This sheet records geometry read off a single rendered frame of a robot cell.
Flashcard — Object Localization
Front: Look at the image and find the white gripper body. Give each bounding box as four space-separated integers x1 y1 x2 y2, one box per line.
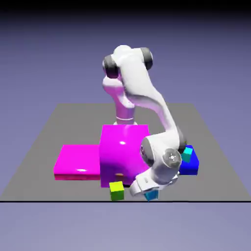
129 172 162 198

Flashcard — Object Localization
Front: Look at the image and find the small blue cube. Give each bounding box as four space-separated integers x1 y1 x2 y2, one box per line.
143 188 160 202

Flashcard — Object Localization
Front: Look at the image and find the small yellow-green cube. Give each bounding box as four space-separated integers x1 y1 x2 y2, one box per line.
109 181 126 201

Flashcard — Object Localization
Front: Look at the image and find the small cyan cube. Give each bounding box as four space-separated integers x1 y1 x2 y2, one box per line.
180 147 194 164

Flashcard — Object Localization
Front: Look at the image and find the large tall magenta box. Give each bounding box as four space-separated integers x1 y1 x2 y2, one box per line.
99 124 152 189

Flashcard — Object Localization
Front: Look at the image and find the large blue box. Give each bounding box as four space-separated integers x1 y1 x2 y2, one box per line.
177 145 200 176

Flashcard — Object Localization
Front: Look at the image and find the large flat magenta box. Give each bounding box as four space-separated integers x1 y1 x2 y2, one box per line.
53 144 101 181

